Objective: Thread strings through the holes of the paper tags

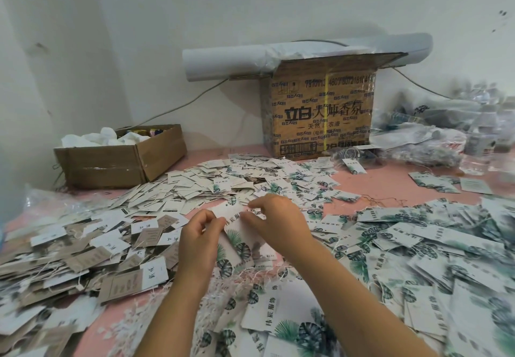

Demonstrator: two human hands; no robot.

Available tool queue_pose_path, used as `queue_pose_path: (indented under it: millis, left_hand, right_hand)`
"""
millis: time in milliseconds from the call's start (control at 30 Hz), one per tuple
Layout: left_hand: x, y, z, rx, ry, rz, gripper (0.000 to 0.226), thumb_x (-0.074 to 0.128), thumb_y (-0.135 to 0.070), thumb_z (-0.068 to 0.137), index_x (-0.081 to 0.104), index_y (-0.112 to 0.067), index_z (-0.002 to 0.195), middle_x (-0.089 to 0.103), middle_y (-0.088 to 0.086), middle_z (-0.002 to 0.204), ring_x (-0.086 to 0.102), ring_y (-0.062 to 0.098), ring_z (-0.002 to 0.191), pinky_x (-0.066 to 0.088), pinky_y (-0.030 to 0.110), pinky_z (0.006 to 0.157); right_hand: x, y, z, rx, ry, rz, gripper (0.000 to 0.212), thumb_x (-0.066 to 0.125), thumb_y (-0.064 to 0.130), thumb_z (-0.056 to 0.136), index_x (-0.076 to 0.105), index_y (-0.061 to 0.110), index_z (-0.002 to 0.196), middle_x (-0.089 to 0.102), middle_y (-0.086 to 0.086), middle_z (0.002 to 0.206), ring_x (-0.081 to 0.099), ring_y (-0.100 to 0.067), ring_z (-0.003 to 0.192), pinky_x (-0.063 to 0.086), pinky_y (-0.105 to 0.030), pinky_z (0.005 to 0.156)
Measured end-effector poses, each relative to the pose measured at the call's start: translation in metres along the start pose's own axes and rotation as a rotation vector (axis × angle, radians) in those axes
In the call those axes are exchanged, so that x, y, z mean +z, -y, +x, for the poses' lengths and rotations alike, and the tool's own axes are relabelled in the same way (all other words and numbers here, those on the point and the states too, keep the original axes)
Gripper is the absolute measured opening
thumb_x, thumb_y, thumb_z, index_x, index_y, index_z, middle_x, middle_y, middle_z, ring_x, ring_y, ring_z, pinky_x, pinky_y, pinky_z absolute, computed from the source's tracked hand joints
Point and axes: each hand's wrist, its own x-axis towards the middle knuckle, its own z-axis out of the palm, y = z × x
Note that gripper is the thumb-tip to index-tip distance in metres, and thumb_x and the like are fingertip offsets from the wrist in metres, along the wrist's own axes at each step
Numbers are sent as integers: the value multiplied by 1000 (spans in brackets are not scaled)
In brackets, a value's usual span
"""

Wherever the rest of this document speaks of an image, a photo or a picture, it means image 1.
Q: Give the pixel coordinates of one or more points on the person's left hand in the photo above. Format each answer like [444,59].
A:
[199,244]

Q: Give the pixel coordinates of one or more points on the person's right hand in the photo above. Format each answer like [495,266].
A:
[278,220]

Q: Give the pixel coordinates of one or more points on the single white leaf print tag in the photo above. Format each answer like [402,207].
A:
[233,236]

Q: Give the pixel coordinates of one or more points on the heap of small tags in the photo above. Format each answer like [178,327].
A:
[233,177]

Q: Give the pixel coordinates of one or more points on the pile of brown white tags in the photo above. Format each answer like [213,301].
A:
[68,271]

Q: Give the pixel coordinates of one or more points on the pile of green leaf tags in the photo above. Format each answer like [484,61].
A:
[438,268]

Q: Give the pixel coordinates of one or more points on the person's right forearm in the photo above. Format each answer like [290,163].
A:
[362,308]

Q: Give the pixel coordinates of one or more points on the person's left forearm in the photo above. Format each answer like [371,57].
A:
[169,324]

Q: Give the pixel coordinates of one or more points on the small open cardboard box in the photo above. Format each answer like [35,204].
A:
[119,160]

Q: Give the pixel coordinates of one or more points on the large printed cardboard box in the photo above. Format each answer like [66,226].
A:
[322,111]

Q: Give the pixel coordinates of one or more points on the white crumpled material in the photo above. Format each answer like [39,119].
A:
[103,139]

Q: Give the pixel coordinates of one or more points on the clear plastic bag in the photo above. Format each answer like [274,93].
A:
[50,206]

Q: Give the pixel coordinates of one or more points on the white roll in plastic wrap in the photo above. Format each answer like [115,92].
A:
[233,62]

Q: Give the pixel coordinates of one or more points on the heap of clear plastic bags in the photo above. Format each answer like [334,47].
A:
[452,132]

